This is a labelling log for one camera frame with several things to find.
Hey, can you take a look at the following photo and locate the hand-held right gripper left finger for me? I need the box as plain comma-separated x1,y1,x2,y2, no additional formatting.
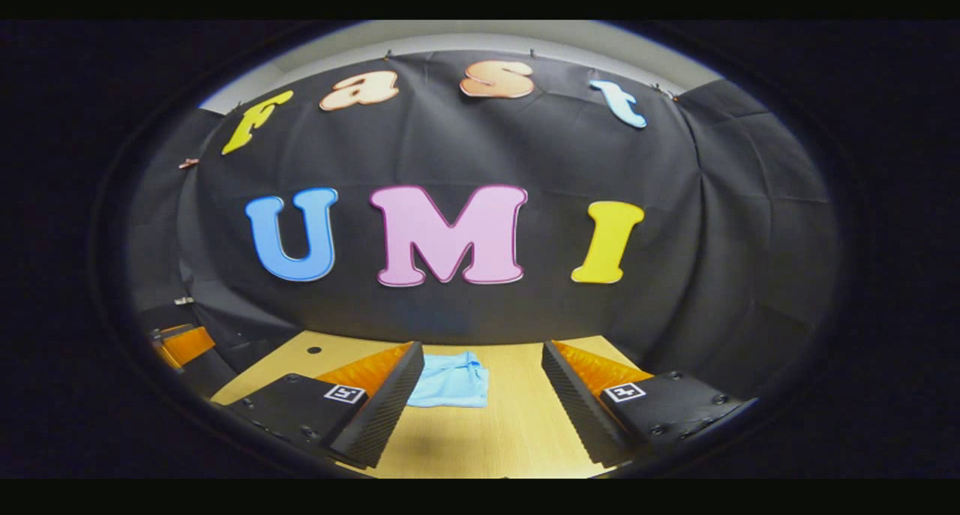
223,341,426,470

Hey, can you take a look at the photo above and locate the light blue T-shirt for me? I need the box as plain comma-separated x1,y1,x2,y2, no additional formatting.
407,351,490,409

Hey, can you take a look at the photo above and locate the black backdrop cloth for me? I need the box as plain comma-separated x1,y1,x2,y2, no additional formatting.
124,49,842,426

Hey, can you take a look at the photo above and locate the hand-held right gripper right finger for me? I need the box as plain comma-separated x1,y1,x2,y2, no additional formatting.
541,340,752,469

